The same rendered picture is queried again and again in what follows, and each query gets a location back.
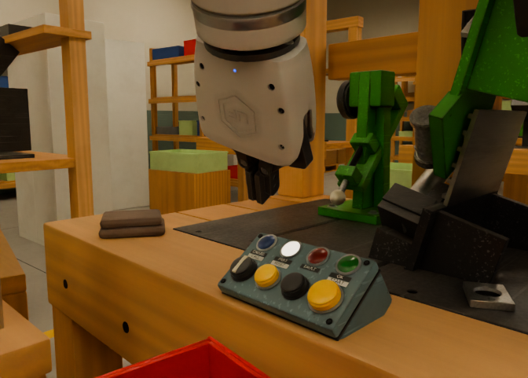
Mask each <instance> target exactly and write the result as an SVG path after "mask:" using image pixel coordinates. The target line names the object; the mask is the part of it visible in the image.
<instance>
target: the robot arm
mask: <svg viewBox="0 0 528 378"><path fill-rule="evenodd" d="M190 5H191V9H192V11H193V16H194V21H195V26H196V33H197V37H196V46H195V57H194V78H195V89H196V104H197V110H198V116H199V121H200V127H201V130H202V131H203V134H204V135H205V136H206V137H208V138H209V139H211V140H212V141H215V142H217V143H219V144H221V145H224V146H226V147H229V148H231V149H232V150H233V151H234V152H235V153H236V157H237V161H238V164H239V165H240V166H241V167H242V168H244V169H245V175H246V183H247V194H248V199H249V200H253V201H254V200H256V201H257V203H259V204H264V203H265V202H266V201H267V200H268V199H269V197H270V196H273V195H274V194H275V193H276V192H277V190H278V189H279V186H280V179H279V169H281V168H282V167H284V166H289V167H296V168H301V169H306V168H307V167H308V166H309V164H310V163H311V162H312V161H313V159H314V158H313V154H312V150H311V147H310V141H312V140H313V139H314V137H315V131H316V97H315V87H314V74H313V68H312V63H311V58H310V51H309V47H308V44H307V40H306V38H304V37H302V36H300V34H301V33H302V32H303V30H304V29H305V27H306V0H191V2H190Z"/></svg>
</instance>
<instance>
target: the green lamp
mask: <svg viewBox="0 0 528 378"><path fill-rule="evenodd" d="M357 266H358V258H357V257H355V256H353V255H348V256H345V257H343V258H341V259H340V260H339V262H338V265H337V267H338V269H339V270H340V271H341V272H344V273H346V272H350V271H352V270H354V269H355V268H356V267H357Z"/></svg>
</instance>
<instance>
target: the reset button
mask: <svg viewBox="0 0 528 378"><path fill-rule="evenodd" d="M278 277H279V272H278V270H277V268H276V267H275V266H274V265H271V264H265V265H263V266H260V267H259V268H258V269H257V270H256V272H255V282H256V283H257V285H258V286H260V287H268V286H270V285H272V284H273V283H274V282H275V281H276V280H277V278H278Z"/></svg>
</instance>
